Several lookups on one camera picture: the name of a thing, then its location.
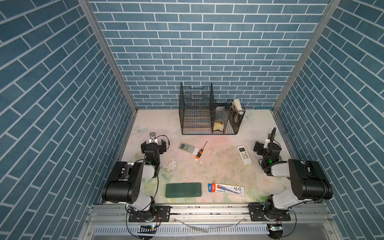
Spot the white remote control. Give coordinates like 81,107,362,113
237,146,252,165

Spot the grey remote with teal buttons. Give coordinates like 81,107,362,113
178,143,200,155

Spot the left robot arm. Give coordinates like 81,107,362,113
102,138,170,216

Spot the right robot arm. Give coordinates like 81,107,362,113
254,139,333,214

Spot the orange black screwdriver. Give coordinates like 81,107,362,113
196,142,208,160

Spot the dark green rectangular case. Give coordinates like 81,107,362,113
165,183,202,199

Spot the toothpaste box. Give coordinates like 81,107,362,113
208,183,245,197

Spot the white block in basket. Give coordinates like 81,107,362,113
233,99,244,115

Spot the yellow item in basket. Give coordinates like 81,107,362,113
213,122,224,133

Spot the pink handled scraper tool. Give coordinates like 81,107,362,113
149,132,157,143

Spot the black wire mesh basket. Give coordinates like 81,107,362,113
179,85,246,135

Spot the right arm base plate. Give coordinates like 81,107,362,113
248,204,291,222

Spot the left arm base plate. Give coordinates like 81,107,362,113
128,205,171,223

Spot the aluminium front rail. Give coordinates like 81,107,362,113
86,202,333,225

